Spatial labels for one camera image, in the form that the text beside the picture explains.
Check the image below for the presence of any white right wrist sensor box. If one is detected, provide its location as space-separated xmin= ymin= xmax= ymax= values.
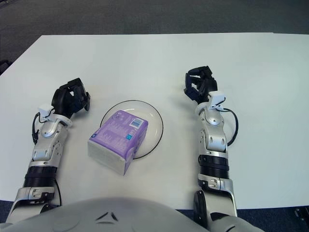
xmin=208 ymin=91 xmax=227 ymax=110

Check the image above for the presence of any purple tissue paper pack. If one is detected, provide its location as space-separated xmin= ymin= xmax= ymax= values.
xmin=87 ymin=110 xmax=149 ymax=176

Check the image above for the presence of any white wrist sensor box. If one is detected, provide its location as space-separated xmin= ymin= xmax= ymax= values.
xmin=208 ymin=91 xmax=227 ymax=110
xmin=38 ymin=103 xmax=54 ymax=117

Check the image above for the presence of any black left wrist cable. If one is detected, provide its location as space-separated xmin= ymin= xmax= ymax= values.
xmin=32 ymin=112 xmax=42 ymax=143

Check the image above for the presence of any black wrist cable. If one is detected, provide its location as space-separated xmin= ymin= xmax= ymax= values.
xmin=32 ymin=112 xmax=42 ymax=143
xmin=222 ymin=108 xmax=239 ymax=145

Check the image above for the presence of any white plate with black rim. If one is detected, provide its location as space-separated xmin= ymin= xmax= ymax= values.
xmin=99 ymin=99 xmax=164 ymax=160

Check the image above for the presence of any black frame under table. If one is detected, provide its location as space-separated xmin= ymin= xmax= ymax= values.
xmin=293 ymin=207 xmax=309 ymax=222

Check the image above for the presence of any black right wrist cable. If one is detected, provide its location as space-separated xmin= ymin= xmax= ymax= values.
xmin=222 ymin=108 xmax=239 ymax=145

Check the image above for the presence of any black left elbow cable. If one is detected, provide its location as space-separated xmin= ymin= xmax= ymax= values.
xmin=54 ymin=180 xmax=63 ymax=207

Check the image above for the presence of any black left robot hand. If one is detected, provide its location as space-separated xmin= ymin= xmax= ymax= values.
xmin=50 ymin=77 xmax=92 ymax=119

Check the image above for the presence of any grey robot torso shell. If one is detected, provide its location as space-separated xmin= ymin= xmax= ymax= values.
xmin=0 ymin=197 xmax=266 ymax=232

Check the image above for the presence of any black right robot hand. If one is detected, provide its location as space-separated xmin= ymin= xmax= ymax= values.
xmin=183 ymin=65 xmax=219 ymax=105

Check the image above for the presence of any white left wrist sensor box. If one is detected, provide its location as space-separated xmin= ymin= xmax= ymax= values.
xmin=38 ymin=103 xmax=54 ymax=117

